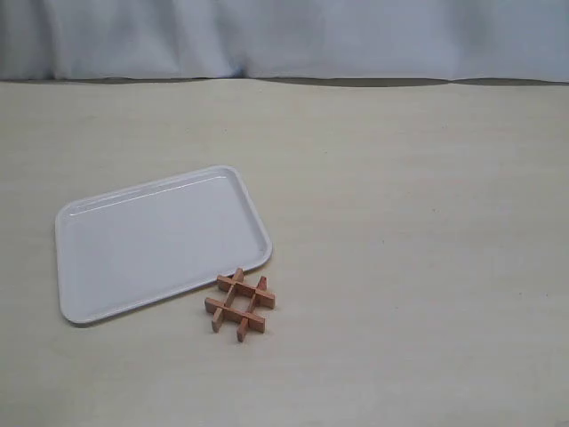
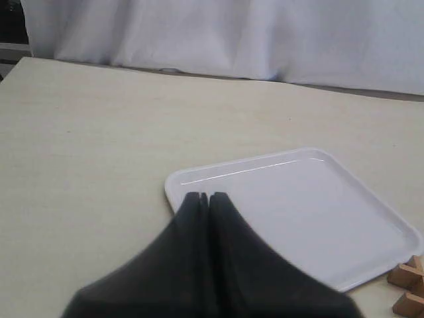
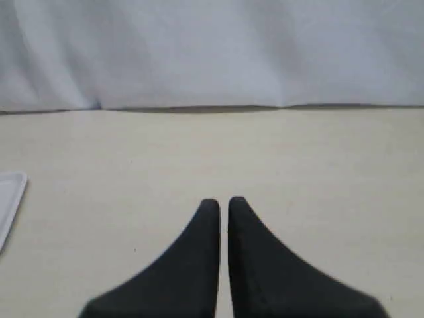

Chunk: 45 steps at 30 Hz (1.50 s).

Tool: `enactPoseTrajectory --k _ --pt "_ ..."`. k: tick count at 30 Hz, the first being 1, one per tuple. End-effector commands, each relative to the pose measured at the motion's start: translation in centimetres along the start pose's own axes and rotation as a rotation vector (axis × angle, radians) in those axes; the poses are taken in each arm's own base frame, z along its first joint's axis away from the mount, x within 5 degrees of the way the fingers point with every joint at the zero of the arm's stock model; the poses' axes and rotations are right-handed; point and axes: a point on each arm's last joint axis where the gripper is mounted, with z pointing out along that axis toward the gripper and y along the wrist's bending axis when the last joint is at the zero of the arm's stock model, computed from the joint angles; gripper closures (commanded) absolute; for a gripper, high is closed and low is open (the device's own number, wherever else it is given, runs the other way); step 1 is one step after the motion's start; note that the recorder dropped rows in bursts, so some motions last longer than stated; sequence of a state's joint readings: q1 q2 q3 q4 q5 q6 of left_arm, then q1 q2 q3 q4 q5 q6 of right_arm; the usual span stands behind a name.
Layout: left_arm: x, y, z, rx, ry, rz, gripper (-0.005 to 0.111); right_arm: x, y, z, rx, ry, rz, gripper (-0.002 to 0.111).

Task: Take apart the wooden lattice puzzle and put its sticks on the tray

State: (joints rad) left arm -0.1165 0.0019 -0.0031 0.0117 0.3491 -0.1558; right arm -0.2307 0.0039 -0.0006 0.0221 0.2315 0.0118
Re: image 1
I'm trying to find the white rectangular plastic tray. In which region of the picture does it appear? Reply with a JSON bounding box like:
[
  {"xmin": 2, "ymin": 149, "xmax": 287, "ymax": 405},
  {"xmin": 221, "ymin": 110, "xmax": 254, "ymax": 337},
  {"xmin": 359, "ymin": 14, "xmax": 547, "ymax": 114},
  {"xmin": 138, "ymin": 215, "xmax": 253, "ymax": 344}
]
[{"xmin": 54, "ymin": 165, "xmax": 273, "ymax": 326}]

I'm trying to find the white backdrop cloth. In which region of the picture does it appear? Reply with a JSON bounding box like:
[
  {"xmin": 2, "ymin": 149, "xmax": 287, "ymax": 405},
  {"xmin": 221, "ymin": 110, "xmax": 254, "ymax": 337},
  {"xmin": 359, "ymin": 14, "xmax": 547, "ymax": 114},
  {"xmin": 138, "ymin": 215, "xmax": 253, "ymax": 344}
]
[{"xmin": 1, "ymin": 1, "xmax": 568, "ymax": 82}]

